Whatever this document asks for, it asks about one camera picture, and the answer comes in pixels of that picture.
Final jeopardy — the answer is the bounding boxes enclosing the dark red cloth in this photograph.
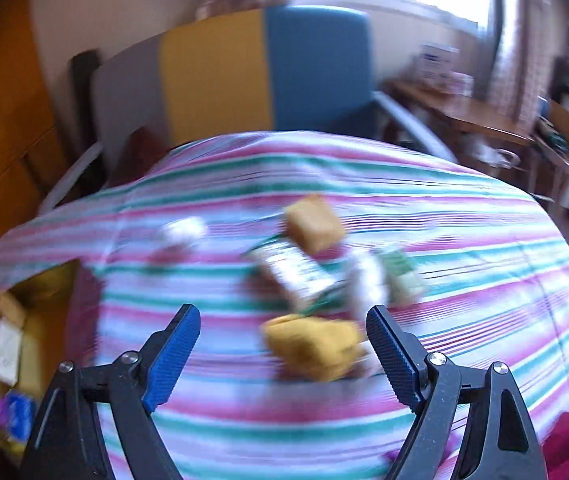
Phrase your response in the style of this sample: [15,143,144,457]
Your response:
[114,127,170,181]

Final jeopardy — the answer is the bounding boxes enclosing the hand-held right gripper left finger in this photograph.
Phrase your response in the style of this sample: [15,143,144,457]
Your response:
[23,303,202,480]

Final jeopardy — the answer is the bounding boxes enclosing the snack bar packet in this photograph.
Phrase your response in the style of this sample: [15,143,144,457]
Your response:
[247,237,350,313]

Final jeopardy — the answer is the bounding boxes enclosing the small white jar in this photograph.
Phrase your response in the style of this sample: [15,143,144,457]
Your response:
[447,72,475,96]

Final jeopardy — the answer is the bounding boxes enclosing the yellow sock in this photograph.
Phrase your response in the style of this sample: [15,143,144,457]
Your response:
[262,314,368,383]

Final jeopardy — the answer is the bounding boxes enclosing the blue tissue pack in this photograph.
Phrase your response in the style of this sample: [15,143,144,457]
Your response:
[4,390,35,443]

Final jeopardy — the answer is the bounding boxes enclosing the striped tablecloth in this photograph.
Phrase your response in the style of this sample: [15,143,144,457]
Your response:
[0,130,569,480]

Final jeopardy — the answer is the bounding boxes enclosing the yellow sponge block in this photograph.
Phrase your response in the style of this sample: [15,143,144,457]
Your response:
[0,290,28,323]
[283,195,348,256]

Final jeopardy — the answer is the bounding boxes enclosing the white carton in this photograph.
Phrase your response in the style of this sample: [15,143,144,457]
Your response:
[0,320,25,383]

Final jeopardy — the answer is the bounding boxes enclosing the wooden desk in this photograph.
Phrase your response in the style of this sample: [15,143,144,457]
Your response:
[382,77,535,146]

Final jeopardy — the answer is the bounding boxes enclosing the cluttered wooden side table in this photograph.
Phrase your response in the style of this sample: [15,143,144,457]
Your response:
[529,25,569,211]

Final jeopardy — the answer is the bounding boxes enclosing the gold tin box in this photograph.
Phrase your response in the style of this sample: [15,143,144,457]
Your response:
[0,260,108,466]

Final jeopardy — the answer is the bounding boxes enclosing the white mug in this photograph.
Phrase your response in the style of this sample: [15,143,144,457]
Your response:
[489,147,520,171]

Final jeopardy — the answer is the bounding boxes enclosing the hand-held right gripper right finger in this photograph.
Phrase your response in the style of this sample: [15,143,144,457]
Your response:
[366,305,549,480]

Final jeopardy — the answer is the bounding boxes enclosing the white sock ball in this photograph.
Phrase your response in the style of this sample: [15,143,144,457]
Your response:
[342,252,390,321]
[159,216,209,251]

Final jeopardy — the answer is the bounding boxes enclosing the black rolled mat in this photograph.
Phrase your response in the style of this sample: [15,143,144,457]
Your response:
[71,49,102,131]

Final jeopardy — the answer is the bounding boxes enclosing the white cardboard box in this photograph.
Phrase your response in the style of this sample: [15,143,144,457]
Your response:
[412,42,460,81]

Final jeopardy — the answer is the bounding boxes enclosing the grey yellow blue chair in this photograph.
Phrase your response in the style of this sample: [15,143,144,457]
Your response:
[39,5,460,211]

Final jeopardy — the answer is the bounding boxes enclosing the green and white small box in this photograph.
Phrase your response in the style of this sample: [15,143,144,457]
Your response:
[377,250,428,306]

